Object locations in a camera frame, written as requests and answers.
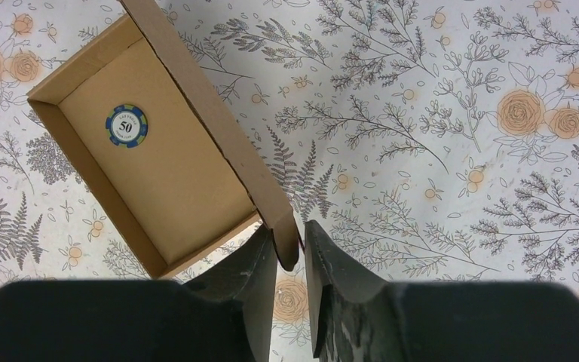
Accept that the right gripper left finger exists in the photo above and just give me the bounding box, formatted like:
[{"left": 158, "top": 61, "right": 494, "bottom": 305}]
[{"left": 182, "top": 225, "right": 277, "bottom": 361}]

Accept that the floral patterned table mat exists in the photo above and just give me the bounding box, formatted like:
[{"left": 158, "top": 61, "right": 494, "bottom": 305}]
[{"left": 0, "top": 1, "right": 579, "bottom": 361}]

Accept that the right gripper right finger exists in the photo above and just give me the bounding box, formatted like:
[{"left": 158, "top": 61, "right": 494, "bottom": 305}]
[{"left": 304, "top": 220, "right": 390, "bottom": 359}]

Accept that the small black ring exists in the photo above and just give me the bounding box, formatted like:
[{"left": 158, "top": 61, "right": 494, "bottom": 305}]
[{"left": 105, "top": 103, "right": 149, "bottom": 149}]

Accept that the brown cardboard paper box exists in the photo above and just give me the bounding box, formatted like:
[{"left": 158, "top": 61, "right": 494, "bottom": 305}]
[{"left": 28, "top": 1, "right": 299, "bottom": 278}]

